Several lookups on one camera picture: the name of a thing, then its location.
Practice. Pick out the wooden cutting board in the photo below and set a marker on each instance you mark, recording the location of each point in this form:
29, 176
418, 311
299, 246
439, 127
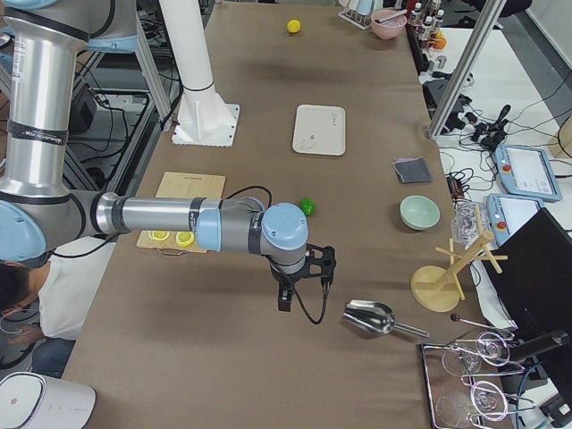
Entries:
182, 185

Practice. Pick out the wooden mug tree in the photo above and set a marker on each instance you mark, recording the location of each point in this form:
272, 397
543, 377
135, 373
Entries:
439, 289

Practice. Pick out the seated person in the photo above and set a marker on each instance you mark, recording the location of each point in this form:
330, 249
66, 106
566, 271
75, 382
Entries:
64, 288

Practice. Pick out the lemon slice right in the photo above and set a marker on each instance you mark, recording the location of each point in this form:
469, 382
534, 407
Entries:
184, 239

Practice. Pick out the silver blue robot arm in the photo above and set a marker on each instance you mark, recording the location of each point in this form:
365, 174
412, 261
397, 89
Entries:
39, 214

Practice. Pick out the pink bowl with ice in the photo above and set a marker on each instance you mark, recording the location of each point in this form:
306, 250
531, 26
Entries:
387, 24

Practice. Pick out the mint green bowl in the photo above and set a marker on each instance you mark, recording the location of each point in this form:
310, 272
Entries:
419, 213

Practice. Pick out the teach pendant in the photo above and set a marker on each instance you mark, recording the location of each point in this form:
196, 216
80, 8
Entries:
508, 213
526, 171

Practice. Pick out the beige rectangular tray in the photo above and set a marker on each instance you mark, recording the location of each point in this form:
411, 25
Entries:
320, 130

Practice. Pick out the grey folded cloth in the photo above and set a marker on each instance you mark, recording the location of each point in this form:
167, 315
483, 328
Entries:
412, 170

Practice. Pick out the lower teach pendant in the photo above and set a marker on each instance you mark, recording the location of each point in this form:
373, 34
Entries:
508, 213

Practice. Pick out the yellow whole lemon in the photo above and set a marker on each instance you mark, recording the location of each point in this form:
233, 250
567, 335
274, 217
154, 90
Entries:
293, 26

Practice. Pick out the metal scoop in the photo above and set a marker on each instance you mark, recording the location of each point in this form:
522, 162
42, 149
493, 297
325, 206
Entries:
377, 318

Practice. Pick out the lemon slice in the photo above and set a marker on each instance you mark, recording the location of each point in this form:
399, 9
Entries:
159, 235
184, 239

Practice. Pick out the white appliance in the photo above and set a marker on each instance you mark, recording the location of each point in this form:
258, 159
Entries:
31, 401

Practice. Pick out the green toy pepper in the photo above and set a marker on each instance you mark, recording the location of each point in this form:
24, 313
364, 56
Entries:
307, 205

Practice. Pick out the upper teach pendant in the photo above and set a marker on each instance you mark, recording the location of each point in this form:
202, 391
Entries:
526, 171

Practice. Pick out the black monitor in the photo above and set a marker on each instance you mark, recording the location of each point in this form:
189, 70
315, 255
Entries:
535, 283

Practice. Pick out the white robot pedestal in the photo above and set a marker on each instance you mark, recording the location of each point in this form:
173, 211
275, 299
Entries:
203, 118

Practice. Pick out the lemon slice left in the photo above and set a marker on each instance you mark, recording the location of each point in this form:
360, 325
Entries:
159, 235

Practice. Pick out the aluminium frame post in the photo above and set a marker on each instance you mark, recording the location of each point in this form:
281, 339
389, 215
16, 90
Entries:
483, 27

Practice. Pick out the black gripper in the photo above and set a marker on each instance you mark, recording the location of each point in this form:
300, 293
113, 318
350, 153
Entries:
281, 280

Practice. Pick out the black wire glass rack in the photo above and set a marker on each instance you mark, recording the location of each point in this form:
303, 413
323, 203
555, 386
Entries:
463, 382

